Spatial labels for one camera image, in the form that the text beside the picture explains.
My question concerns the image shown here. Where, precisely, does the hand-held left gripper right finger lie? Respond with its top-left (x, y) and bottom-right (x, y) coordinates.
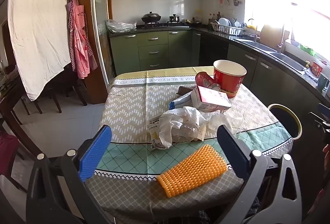
top-left (217, 125), bottom-right (303, 224)

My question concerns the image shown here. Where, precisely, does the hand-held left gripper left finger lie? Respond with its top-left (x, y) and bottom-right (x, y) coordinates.
top-left (26, 125), bottom-right (114, 224)

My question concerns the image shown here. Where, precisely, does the black bin with yellow rim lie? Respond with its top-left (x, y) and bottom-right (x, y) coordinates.
top-left (267, 104), bottom-right (302, 140)

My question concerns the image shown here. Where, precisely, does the crushed clear plastic bottle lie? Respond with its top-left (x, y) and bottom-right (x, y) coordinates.
top-left (170, 123), bottom-right (207, 143)

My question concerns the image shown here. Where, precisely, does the white and red carton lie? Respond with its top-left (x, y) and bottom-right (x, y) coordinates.
top-left (190, 85), bottom-right (232, 113)

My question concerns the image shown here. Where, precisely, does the white snack packet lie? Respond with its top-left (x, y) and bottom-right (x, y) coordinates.
top-left (147, 117), bottom-right (169, 151)

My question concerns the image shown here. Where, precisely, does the white plastic bag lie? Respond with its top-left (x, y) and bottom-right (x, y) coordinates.
top-left (158, 107), bottom-right (248, 148)

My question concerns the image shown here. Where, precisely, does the red paper noodle bucket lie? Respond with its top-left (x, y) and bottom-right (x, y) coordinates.
top-left (213, 60), bottom-right (247, 99)

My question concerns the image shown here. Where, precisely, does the blue and white packet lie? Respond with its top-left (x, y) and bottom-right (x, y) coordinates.
top-left (169, 92), bottom-right (197, 110)

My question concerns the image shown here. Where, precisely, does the red drink can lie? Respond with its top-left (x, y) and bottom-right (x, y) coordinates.
top-left (195, 72), bottom-right (221, 92)

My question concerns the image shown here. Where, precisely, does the orange spiky plastic mat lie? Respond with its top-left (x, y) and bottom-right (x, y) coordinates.
top-left (156, 144), bottom-right (228, 198)

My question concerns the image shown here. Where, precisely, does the red box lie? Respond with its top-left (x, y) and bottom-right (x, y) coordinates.
top-left (311, 60), bottom-right (324, 78)

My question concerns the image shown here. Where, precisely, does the patterned tablecloth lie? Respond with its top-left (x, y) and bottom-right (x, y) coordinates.
top-left (85, 66), bottom-right (293, 220)

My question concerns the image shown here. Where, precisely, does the dark wooden chair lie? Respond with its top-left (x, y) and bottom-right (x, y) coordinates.
top-left (41, 63), bottom-right (88, 114)

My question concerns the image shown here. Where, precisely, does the steel double sink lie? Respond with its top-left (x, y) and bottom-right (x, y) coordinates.
top-left (241, 38), bottom-right (307, 71)

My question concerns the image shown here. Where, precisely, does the long green base cabinet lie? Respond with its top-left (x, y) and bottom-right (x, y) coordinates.
top-left (192, 29), bottom-right (330, 137)

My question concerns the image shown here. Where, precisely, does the dark red cloth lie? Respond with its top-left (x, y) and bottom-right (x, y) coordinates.
top-left (0, 131), bottom-right (20, 176)

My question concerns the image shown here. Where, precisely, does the steel faucet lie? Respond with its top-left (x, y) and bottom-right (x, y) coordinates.
top-left (277, 23), bottom-right (291, 53)

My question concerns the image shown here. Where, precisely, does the brown cutting board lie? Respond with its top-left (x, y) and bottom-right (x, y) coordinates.
top-left (259, 25), bottom-right (284, 45)

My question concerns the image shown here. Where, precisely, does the green base cabinet with drawers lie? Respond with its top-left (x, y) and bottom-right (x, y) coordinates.
top-left (110, 29), bottom-right (201, 75)

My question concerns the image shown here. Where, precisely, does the red checkered apron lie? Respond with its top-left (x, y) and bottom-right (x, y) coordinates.
top-left (66, 0), bottom-right (98, 79)

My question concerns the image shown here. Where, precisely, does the dish rack with dishes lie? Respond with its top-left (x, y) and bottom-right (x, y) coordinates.
top-left (211, 17), bottom-right (245, 36)

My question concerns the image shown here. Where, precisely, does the clear plastic bag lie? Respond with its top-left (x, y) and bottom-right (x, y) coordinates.
top-left (106, 19), bottom-right (137, 33)

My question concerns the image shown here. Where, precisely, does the white hanging sheet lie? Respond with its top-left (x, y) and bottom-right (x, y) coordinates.
top-left (7, 0), bottom-right (72, 101)

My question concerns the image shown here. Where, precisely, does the gas stove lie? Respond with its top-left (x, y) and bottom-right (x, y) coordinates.
top-left (141, 21), bottom-right (190, 30)

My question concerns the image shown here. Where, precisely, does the black wok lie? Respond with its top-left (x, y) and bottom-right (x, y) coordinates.
top-left (141, 11), bottom-right (162, 24)

